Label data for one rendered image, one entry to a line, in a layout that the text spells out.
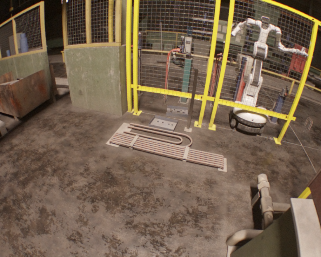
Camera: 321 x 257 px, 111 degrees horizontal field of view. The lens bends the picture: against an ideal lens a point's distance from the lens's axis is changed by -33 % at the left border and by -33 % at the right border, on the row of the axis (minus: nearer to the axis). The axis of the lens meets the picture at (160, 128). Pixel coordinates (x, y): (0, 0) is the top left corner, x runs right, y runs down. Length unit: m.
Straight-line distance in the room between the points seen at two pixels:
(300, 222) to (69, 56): 2.96
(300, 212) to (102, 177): 1.53
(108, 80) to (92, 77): 0.29
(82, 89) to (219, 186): 2.33
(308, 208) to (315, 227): 0.10
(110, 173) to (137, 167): 0.28
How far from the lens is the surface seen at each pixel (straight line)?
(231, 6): 2.09
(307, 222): 0.78
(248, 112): 2.37
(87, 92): 2.70
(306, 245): 0.73
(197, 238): 1.35
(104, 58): 2.33
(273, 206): 1.46
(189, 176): 1.65
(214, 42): 2.04
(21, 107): 3.10
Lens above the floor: 1.25
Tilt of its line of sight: 34 degrees down
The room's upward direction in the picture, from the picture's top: 4 degrees clockwise
